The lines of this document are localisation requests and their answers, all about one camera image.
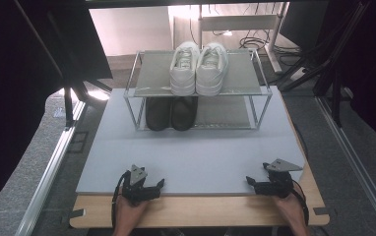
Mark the metal shoe rack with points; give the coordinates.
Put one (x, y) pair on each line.
(241, 72)

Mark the black board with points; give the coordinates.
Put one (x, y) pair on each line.
(84, 42)

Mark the black tripod stand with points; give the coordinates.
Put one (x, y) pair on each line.
(68, 108)

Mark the white sneaker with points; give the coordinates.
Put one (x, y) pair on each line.
(210, 82)
(184, 82)

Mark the black metal stands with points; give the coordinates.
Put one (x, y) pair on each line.
(335, 98)

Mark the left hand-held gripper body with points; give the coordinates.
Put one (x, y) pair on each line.
(137, 191)

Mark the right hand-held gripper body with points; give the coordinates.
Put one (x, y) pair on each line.
(281, 183)

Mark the person's right hand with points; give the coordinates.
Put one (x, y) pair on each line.
(292, 209)

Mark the black slipper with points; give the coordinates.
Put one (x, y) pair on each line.
(184, 114)
(158, 114)

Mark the white metal desk frame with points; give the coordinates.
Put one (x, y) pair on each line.
(238, 22)

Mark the person's left hand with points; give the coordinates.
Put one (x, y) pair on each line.
(127, 213)

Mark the light grey mat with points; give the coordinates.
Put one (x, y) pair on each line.
(189, 164)

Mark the aluminium rail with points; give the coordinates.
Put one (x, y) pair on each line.
(356, 167)
(45, 183)

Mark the black tape piece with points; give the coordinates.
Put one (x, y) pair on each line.
(77, 213)
(322, 211)

